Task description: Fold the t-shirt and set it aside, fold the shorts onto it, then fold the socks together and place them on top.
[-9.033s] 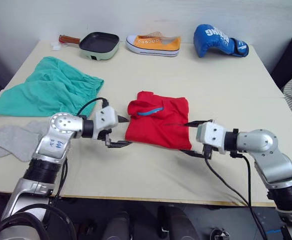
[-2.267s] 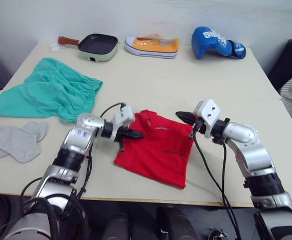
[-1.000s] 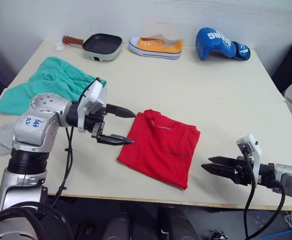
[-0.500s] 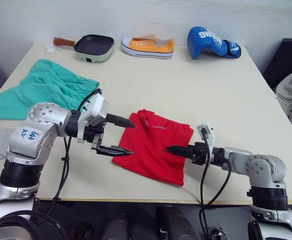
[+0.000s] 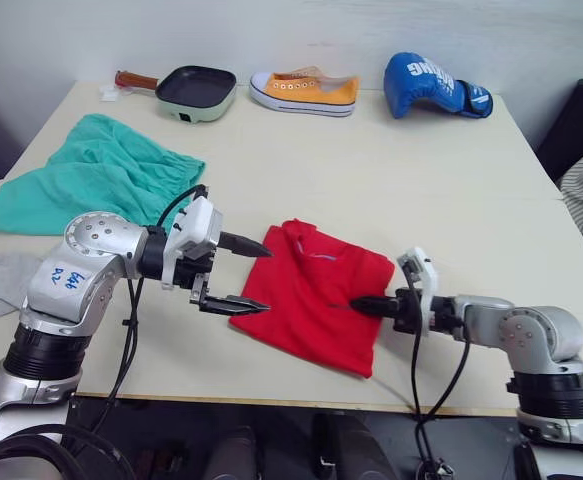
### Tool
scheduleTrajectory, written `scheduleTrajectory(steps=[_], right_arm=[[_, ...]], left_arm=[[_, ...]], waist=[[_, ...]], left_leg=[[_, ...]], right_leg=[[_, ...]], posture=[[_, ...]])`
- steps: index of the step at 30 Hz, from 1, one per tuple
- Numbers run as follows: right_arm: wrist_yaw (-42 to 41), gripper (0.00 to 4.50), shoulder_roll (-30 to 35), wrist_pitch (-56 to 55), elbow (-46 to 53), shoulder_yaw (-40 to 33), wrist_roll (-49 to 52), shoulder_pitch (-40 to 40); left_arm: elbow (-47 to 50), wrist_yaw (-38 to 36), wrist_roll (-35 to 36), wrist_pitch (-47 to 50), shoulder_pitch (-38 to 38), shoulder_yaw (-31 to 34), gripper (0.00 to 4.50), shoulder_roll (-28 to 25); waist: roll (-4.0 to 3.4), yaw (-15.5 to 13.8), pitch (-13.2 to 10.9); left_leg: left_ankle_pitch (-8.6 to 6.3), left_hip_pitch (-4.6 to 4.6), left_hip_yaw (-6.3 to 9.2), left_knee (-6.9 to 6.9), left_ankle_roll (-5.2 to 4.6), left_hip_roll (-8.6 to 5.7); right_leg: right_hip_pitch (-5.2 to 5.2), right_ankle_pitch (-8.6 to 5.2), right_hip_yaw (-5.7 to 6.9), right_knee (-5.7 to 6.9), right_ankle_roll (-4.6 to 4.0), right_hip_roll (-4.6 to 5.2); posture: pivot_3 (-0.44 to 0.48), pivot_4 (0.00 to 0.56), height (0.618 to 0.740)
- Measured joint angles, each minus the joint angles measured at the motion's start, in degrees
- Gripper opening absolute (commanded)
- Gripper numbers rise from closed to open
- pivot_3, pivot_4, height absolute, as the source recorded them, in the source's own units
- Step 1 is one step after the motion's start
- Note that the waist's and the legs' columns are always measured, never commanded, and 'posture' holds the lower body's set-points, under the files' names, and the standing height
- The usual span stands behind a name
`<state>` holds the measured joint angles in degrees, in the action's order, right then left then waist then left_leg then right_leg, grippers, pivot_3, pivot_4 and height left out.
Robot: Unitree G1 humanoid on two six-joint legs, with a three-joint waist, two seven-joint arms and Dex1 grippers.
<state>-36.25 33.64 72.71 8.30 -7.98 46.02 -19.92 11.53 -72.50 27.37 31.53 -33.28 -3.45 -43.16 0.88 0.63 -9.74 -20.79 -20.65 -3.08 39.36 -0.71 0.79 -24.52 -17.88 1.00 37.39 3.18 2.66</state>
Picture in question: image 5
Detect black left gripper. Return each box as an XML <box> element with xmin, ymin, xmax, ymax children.
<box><xmin>173</xmin><ymin>231</ymin><xmax>276</xmax><ymax>317</ymax></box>

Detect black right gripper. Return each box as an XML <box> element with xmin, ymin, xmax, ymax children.
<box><xmin>349</xmin><ymin>286</ymin><xmax>424</xmax><ymax>335</ymax></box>

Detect red t-shirt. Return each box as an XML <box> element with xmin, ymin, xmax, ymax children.
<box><xmin>228</xmin><ymin>217</ymin><xmax>397</xmax><ymax>380</ymax></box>

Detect green shorts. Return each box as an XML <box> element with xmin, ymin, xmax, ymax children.
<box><xmin>0</xmin><ymin>113</ymin><xmax>208</xmax><ymax>237</ymax></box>

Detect dark rounded shape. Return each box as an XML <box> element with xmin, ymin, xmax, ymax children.
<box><xmin>204</xmin><ymin>424</ymin><xmax>261</xmax><ymax>480</ymax></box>

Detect green electric frying pan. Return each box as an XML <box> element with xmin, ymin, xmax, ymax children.
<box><xmin>113</xmin><ymin>65</ymin><xmax>239</xmax><ymax>124</ymax></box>

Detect yellow canvas sneaker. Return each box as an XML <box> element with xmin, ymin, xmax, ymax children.
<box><xmin>248</xmin><ymin>69</ymin><xmax>362</xmax><ymax>119</ymax></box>

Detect blue boxing glove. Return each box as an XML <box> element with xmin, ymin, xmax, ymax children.
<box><xmin>383</xmin><ymin>51</ymin><xmax>495</xmax><ymax>121</ymax></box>

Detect black chair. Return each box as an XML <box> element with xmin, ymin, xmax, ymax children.
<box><xmin>535</xmin><ymin>78</ymin><xmax>583</xmax><ymax>184</ymax></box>

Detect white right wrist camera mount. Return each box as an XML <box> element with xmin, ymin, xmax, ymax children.
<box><xmin>396</xmin><ymin>246</ymin><xmax>441</xmax><ymax>332</ymax></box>

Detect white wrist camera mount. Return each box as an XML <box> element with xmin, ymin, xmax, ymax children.
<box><xmin>396</xmin><ymin>246</ymin><xmax>441</xmax><ymax>332</ymax></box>
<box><xmin>161</xmin><ymin>196</ymin><xmax>224</xmax><ymax>292</ymax></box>

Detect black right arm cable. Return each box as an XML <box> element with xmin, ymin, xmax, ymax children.
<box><xmin>401</xmin><ymin>259</ymin><xmax>473</xmax><ymax>480</ymax></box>

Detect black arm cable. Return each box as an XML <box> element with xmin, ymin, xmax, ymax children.
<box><xmin>88</xmin><ymin>183</ymin><xmax>209</xmax><ymax>441</ymax></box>
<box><xmin>401</xmin><ymin>259</ymin><xmax>473</xmax><ymax>480</ymax></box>

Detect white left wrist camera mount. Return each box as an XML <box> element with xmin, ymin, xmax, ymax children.
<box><xmin>161</xmin><ymin>196</ymin><xmax>224</xmax><ymax>292</ymax></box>

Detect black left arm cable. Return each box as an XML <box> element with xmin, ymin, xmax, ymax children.
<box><xmin>88</xmin><ymin>183</ymin><xmax>209</xmax><ymax>441</ymax></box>

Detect black coiled cable bundle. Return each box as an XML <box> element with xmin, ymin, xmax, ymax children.
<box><xmin>0</xmin><ymin>423</ymin><xmax>138</xmax><ymax>480</ymax></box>

